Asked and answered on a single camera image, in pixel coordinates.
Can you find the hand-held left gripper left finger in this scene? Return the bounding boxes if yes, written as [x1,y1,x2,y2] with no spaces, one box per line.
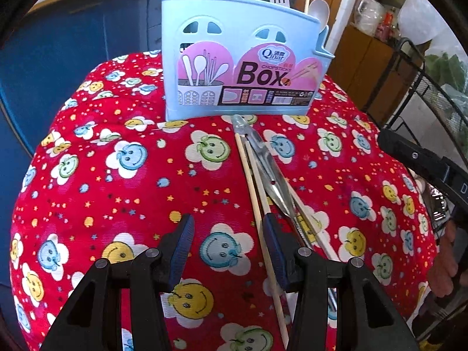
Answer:
[38,214,196,351]

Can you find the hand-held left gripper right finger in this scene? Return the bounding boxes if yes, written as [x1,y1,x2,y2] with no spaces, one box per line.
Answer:
[263,212,419,351]

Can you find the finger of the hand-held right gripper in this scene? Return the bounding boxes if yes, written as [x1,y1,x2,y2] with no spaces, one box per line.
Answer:
[377,128,449,187]

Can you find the long wooden chopstick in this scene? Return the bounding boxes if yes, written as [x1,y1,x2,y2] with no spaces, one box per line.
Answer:
[235,133,290,341]

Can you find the light blue utensil holder box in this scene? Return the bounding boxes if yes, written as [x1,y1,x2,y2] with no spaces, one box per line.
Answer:
[160,0,335,122]

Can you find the person's right hand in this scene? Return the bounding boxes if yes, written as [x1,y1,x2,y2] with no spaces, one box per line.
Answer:
[428,222,468,297]

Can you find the steel table knife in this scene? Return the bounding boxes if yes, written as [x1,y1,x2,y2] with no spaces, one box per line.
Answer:
[256,150,316,251]

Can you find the green leafy vegetables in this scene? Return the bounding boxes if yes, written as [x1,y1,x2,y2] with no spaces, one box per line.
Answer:
[425,53,468,93]

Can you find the wooden side cabinet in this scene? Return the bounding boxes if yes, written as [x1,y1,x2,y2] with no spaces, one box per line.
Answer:
[326,25,414,125]

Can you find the red smiley tablecloth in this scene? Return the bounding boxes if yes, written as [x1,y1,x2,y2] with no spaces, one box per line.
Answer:
[9,50,440,351]

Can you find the red packets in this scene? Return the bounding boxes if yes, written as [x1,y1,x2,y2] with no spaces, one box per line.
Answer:
[376,10,400,42]

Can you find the white plastic jug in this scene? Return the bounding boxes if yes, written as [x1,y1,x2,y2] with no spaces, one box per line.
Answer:
[356,0,381,32]

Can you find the white plastic spoon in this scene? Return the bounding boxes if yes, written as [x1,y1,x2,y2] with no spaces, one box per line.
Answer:
[309,0,330,32]

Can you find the black wire rack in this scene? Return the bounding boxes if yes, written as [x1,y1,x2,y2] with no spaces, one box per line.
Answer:
[380,37,468,205]

